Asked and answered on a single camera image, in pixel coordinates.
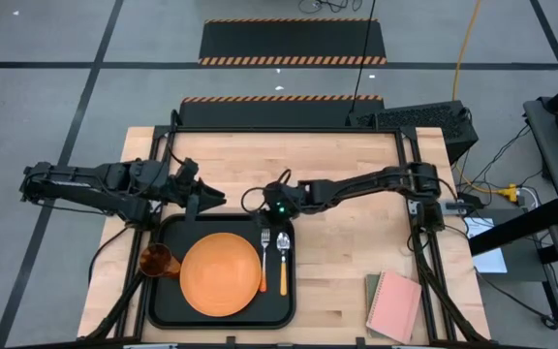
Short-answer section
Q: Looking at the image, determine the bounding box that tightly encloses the black plastic serving tray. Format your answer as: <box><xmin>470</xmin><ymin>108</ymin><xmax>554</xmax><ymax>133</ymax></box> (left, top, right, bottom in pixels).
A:
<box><xmin>146</xmin><ymin>212</ymin><xmax>297</xmax><ymax>331</ymax></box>

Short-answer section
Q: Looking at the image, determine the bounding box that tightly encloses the pink spiral notebook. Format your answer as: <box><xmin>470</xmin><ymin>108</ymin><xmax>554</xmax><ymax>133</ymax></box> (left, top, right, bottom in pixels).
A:
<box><xmin>365</xmin><ymin>270</ymin><xmax>423</xmax><ymax>345</ymax></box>

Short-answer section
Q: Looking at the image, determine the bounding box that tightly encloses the translucent orange plastic cup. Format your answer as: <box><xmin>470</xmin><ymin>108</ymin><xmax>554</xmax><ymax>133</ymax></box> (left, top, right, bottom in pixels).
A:
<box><xmin>139</xmin><ymin>242</ymin><xmax>182</xmax><ymax>280</ymax></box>

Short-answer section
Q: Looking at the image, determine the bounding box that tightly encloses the black floor cable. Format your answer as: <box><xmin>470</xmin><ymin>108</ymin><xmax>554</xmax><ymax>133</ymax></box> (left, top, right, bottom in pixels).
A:
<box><xmin>349</xmin><ymin>0</ymin><xmax>377</xmax><ymax>115</ymax></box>
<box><xmin>472</xmin><ymin>266</ymin><xmax>558</xmax><ymax>340</ymax></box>

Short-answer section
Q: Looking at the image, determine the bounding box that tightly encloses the black hazard-striped floor mat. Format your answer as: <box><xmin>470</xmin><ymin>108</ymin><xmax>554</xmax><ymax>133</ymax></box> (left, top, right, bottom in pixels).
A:
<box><xmin>197</xmin><ymin>17</ymin><xmax>388</xmax><ymax>67</ymax></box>
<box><xmin>177</xmin><ymin>94</ymin><xmax>386</xmax><ymax>129</ymax></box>

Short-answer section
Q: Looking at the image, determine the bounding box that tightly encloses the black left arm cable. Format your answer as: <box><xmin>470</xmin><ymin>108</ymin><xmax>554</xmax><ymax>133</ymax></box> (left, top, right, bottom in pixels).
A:
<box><xmin>165</xmin><ymin>129</ymin><xmax>188</xmax><ymax>169</ymax></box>

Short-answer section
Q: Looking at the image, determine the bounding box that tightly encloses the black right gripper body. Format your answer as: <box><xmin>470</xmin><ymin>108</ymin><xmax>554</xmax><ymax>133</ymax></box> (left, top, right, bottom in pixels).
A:
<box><xmin>261</xmin><ymin>181</ymin><xmax>305</xmax><ymax>218</ymax></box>

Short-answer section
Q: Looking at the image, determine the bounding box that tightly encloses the metal spoon yellow-orange handle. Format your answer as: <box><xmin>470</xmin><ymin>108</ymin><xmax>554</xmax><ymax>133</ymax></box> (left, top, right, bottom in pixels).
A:
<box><xmin>276</xmin><ymin>231</ymin><xmax>292</xmax><ymax>298</ymax></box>

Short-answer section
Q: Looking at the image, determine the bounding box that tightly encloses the orange plastic plate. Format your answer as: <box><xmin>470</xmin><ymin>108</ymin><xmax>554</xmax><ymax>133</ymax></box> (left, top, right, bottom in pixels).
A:
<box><xmin>179</xmin><ymin>232</ymin><xmax>264</xmax><ymax>319</ymax></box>

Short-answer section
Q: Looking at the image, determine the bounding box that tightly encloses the yellow plug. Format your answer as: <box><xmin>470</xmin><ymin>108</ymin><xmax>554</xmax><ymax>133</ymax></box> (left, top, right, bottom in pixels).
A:
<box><xmin>498</xmin><ymin>182</ymin><xmax>521</xmax><ymax>204</ymax></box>

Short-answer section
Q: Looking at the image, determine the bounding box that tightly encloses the metal fork orange handle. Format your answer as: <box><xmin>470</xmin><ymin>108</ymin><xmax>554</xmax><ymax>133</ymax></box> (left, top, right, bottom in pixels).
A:
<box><xmin>258</xmin><ymin>228</ymin><xmax>272</xmax><ymax>294</ymax></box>

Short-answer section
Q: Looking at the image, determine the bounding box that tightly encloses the grey power adapter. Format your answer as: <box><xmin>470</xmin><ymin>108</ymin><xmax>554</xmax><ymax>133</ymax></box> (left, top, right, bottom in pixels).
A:
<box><xmin>441</xmin><ymin>199</ymin><xmax>477</xmax><ymax>217</ymax></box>

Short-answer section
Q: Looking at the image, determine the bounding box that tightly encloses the white paper sheet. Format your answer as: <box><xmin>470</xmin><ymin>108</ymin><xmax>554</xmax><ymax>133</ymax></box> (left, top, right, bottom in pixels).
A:
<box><xmin>462</xmin><ymin>216</ymin><xmax>510</xmax><ymax>275</ymax></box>

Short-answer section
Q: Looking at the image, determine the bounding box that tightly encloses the coiled black cable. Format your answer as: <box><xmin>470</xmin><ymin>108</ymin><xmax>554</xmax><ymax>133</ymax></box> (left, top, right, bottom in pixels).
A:
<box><xmin>297</xmin><ymin>0</ymin><xmax>363</xmax><ymax>15</ymax></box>

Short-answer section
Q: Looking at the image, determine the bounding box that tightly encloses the black aluminium table frame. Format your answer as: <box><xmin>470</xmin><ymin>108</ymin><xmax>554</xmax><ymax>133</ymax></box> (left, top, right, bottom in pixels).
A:
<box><xmin>76</xmin><ymin>110</ymin><xmax>492</xmax><ymax>349</ymax></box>

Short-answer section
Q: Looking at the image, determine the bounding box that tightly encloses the black left base cable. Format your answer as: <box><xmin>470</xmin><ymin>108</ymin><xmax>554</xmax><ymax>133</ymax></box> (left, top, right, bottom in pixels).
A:
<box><xmin>87</xmin><ymin>225</ymin><xmax>133</xmax><ymax>287</ymax></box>

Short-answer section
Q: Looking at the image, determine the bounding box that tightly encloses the green notebook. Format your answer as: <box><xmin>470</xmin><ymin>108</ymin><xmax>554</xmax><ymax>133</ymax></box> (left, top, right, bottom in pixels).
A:
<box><xmin>364</xmin><ymin>272</ymin><xmax>383</xmax><ymax>339</ymax></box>

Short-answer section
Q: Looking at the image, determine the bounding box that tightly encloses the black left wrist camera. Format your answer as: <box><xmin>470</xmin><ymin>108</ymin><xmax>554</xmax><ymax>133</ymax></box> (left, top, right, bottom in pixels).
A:
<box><xmin>175</xmin><ymin>157</ymin><xmax>201</xmax><ymax>184</ymax></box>

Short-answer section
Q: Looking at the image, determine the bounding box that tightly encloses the yellow floor cable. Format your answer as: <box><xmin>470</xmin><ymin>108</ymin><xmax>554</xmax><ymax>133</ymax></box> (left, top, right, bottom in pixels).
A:
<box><xmin>450</xmin><ymin>0</ymin><xmax>520</xmax><ymax>203</ymax></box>

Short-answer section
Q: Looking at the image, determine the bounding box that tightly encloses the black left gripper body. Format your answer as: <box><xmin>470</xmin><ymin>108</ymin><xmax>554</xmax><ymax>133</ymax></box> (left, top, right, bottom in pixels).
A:
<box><xmin>165</xmin><ymin>174</ymin><xmax>202</xmax><ymax>209</ymax></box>

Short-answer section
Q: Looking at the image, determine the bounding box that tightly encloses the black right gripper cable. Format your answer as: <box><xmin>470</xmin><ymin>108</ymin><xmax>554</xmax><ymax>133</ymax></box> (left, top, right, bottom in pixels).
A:
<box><xmin>239</xmin><ymin>168</ymin><xmax>293</xmax><ymax>214</ymax></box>

